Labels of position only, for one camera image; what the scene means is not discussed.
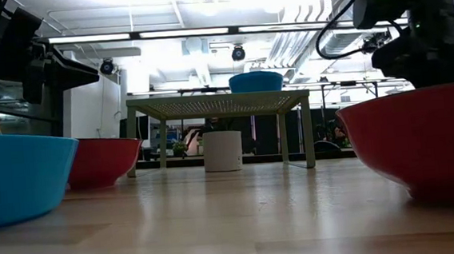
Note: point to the black metal stand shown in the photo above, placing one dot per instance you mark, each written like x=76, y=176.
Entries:
x=348, y=83

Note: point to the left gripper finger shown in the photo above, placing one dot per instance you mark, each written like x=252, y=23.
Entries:
x=73, y=75

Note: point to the black aluminium table frame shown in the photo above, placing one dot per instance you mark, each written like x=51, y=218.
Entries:
x=261, y=158

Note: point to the small green potted plant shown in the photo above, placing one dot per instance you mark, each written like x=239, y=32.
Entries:
x=179, y=148

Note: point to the red bowl floral inside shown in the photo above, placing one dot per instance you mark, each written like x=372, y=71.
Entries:
x=420, y=141
x=105, y=161

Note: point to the overhead LED light bar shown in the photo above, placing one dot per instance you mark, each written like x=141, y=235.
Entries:
x=184, y=32

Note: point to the white cylindrical plant pot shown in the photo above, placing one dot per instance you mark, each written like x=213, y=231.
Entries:
x=222, y=151

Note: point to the black computer monitor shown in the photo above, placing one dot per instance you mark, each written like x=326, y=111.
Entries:
x=143, y=129

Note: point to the blue plastic mini bowl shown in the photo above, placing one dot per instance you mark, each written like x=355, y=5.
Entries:
x=18, y=177
x=256, y=83

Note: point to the green perforated metal rack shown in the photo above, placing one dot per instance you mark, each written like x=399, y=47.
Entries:
x=209, y=98

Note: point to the black ceiling spotlight cluster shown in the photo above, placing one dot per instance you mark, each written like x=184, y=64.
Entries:
x=375, y=41

